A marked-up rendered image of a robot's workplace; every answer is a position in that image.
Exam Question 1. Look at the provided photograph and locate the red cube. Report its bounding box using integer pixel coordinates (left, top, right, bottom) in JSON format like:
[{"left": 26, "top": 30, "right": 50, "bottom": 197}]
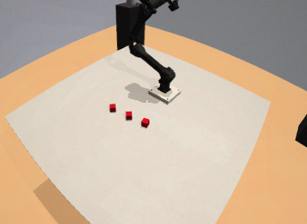
[
  {"left": 125, "top": 112, "right": 132, "bottom": 120},
  {"left": 109, "top": 104, "right": 116, "bottom": 112},
  {"left": 141, "top": 118, "right": 149, "bottom": 128}
]

